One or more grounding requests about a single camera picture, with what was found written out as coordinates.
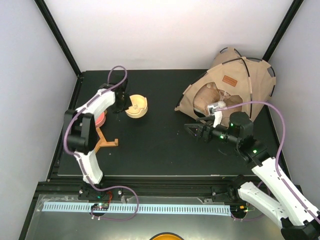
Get beige cat-ear bowl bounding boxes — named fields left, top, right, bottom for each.
left=125, top=94, right=148, bottom=119

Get white pompom toy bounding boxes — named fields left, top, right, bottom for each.
left=218, top=101, right=226, bottom=108

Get beige patterned pillow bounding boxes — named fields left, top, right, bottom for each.
left=193, top=82, right=243, bottom=116

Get beige black pet tent fabric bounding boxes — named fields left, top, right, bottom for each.
left=175, top=47, right=276, bottom=126

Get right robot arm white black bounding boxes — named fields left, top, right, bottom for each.
left=184, top=112, right=320, bottom=240

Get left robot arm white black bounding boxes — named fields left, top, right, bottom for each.
left=62, top=77, right=131, bottom=200

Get pink cat-ear bowl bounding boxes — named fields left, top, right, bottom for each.
left=95, top=111, right=106, bottom=128

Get wooden bowl stand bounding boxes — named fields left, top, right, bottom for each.
left=94, top=127, right=119, bottom=153

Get right small circuit board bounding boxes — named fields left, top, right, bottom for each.
left=231, top=205, right=249, bottom=213

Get small circuit board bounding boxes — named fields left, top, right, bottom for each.
left=91, top=203, right=109, bottom=211
left=231, top=205, right=249, bottom=213

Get left small circuit board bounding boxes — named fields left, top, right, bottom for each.
left=91, top=203, right=109, bottom=211

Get yellow round object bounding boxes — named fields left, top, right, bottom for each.
left=150, top=232, right=183, bottom=240

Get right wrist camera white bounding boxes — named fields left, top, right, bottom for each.
left=207, top=101, right=223, bottom=128

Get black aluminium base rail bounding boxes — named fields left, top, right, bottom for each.
left=78, top=175, right=250, bottom=202

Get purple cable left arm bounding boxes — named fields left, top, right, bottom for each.
left=63, top=65, right=141, bottom=193

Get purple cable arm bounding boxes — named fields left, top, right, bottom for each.
left=217, top=101, right=320, bottom=223
left=63, top=65, right=141, bottom=193

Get white slotted cable duct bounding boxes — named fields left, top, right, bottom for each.
left=41, top=202, right=231, bottom=217

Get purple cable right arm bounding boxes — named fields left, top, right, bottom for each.
left=217, top=101, right=320, bottom=223

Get left black frame post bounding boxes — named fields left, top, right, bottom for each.
left=34, top=0, right=82, bottom=77

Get black frame post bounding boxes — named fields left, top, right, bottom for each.
left=34, top=0, right=82, bottom=77
left=262, top=0, right=304, bottom=62

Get right black frame post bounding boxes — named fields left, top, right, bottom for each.
left=262, top=0, right=304, bottom=62

